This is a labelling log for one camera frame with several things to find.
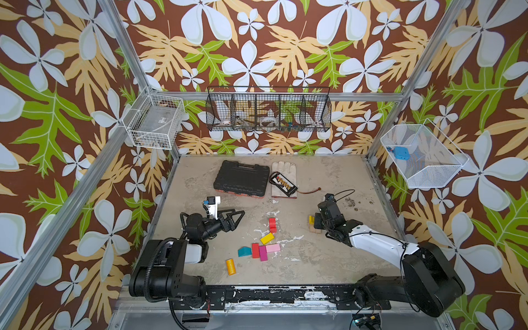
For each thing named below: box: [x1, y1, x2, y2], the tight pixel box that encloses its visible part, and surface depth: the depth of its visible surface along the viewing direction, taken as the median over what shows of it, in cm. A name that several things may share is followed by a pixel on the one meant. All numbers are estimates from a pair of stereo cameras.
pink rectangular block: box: [265, 244, 281, 253], surface depth 88 cm
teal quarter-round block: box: [237, 246, 253, 258], surface depth 87 cm
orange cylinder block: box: [225, 258, 237, 276], surface depth 83 cm
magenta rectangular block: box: [258, 245, 269, 262], surface depth 86 cm
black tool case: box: [213, 160, 271, 198], surface depth 106 cm
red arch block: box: [268, 217, 278, 234], surface depth 95 cm
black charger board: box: [268, 171, 298, 197], surface depth 107 cm
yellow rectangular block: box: [259, 232, 275, 245], surface depth 90 cm
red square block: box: [251, 242, 260, 259], surface depth 87 cm
